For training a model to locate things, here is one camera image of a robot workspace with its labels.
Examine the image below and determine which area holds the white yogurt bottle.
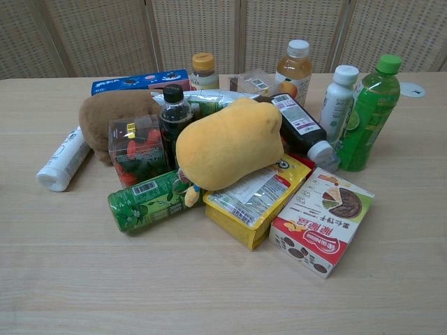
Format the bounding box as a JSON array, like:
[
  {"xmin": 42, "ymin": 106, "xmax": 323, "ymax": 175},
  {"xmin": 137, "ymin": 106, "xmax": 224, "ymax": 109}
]
[{"xmin": 319, "ymin": 64, "xmax": 360, "ymax": 149}]

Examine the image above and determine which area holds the yellow snack bag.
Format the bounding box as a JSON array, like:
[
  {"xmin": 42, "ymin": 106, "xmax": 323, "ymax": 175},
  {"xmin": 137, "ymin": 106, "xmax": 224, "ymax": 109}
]
[{"xmin": 203, "ymin": 154, "xmax": 312, "ymax": 251}]

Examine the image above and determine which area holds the dark juice bottle white cap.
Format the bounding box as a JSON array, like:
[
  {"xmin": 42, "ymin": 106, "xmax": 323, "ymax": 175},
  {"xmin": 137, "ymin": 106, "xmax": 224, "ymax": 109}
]
[{"xmin": 255, "ymin": 92, "xmax": 342, "ymax": 172}]

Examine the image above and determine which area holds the orange juice bottle white cap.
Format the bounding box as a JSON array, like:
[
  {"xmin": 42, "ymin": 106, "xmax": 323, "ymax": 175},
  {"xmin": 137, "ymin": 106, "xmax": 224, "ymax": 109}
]
[{"xmin": 274, "ymin": 39, "xmax": 313, "ymax": 107}]

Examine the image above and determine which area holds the white round table grommet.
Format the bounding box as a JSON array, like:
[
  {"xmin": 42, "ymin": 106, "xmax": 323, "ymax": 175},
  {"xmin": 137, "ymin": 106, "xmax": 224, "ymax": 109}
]
[{"xmin": 399, "ymin": 82, "xmax": 427, "ymax": 98}]

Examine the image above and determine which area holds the dark drink bottle black cap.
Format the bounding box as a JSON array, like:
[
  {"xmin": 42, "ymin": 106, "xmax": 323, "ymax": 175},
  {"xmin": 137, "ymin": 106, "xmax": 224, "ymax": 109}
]
[{"xmin": 159, "ymin": 84, "xmax": 194, "ymax": 169}]

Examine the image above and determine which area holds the blue cookie box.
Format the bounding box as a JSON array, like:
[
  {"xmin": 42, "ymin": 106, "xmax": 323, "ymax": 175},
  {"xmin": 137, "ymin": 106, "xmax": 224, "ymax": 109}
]
[{"xmin": 91, "ymin": 68, "xmax": 192, "ymax": 96}]

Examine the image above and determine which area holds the small clear brown box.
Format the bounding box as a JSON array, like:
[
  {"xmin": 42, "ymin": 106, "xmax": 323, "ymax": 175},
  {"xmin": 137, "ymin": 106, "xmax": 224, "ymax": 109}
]
[{"xmin": 228, "ymin": 69, "xmax": 282, "ymax": 97}]

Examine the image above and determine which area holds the green bottle green cap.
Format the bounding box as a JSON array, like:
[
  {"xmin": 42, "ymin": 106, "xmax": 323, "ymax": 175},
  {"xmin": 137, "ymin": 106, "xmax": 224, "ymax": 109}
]
[{"xmin": 336, "ymin": 54, "xmax": 403, "ymax": 172}]

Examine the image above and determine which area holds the brown plush toy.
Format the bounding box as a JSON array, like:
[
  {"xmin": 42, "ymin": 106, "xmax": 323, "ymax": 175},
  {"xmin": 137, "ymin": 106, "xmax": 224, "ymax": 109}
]
[{"xmin": 78, "ymin": 89, "xmax": 163, "ymax": 164}]

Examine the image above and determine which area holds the clear box of red items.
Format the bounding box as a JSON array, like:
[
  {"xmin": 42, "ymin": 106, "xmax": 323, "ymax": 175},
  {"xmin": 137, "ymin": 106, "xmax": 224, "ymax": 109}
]
[{"xmin": 108, "ymin": 114, "xmax": 171, "ymax": 188}]

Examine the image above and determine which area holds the tea bottle yellow cap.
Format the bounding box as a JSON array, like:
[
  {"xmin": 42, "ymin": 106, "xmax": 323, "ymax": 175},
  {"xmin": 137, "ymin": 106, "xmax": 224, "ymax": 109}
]
[{"xmin": 191, "ymin": 52, "xmax": 220, "ymax": 91}]

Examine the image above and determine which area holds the white lotion bottle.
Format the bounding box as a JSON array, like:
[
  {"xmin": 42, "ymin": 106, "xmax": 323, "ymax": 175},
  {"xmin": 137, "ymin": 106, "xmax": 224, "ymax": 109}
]
[{"xmin": 36, "ymin": 126, "xmax": 91, "ymax": 193}]

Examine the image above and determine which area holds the silver green snack bag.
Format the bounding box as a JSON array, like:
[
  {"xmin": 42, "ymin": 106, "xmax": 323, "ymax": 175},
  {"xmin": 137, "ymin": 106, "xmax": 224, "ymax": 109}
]
[{"xmin": 150, "ymin": 89, "xmax": 260, "ymax": 119}]

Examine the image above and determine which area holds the yellow mango plush toy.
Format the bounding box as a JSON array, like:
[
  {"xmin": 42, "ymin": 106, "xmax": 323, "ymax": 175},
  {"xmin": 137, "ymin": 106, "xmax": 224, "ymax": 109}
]
[{"xmin": 175, "ymin": 97, "xmax": 286, "ymax": 208}]

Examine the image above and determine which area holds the woven folding screen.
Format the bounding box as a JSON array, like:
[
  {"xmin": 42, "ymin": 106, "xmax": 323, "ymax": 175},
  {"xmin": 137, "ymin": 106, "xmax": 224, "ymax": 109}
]
[{"xmin": 0, "ymin": 0, "xmax": 447, "ymax": 80}]

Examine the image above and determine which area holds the green tea bottle lying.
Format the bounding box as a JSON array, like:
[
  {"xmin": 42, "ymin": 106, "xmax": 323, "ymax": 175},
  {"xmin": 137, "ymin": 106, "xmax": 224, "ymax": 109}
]
[{"xmin": 107, "ymin": 169, "xmax": 205, "ymax": 235}]

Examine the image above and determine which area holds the red and white biscuit box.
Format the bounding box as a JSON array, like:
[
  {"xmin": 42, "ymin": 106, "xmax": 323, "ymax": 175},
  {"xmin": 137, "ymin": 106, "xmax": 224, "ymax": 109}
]
[{"xmin": 268, "ymin": 167, "xmax": 375, "ymax": 279}]

